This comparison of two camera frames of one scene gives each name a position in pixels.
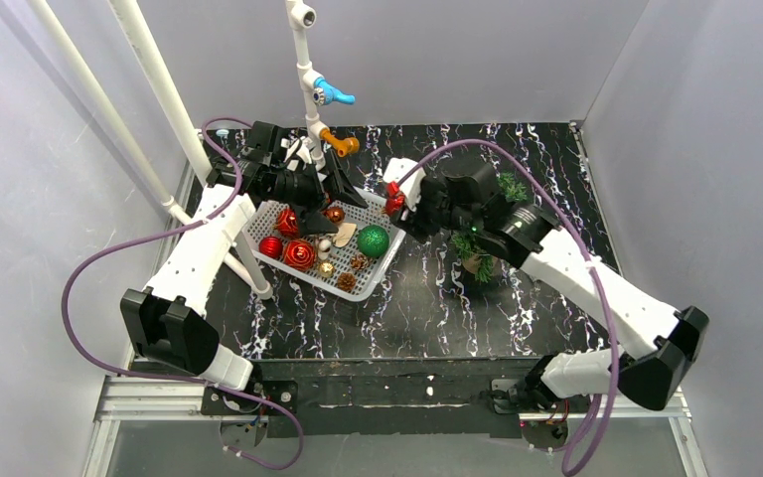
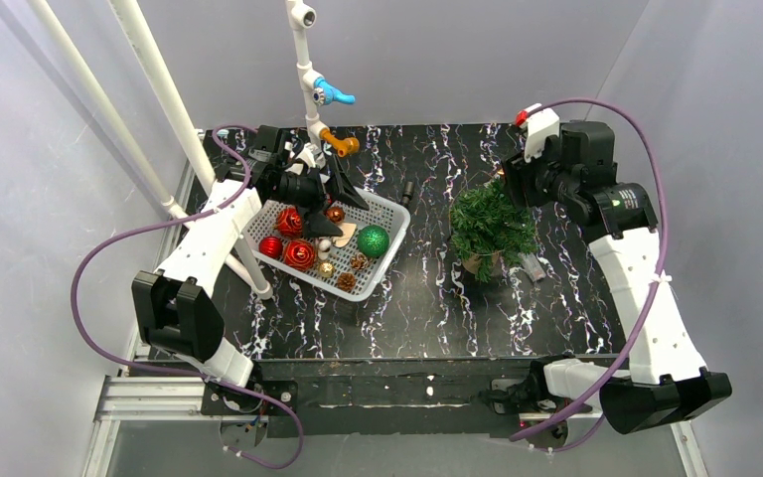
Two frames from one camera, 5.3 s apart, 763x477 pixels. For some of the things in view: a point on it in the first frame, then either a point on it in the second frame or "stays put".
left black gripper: x=319 y=187 stays put
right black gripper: x=417 y=209 -> x=516 y=182
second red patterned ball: x=299 y=254 stays put
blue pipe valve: x=324 y=93 stays put
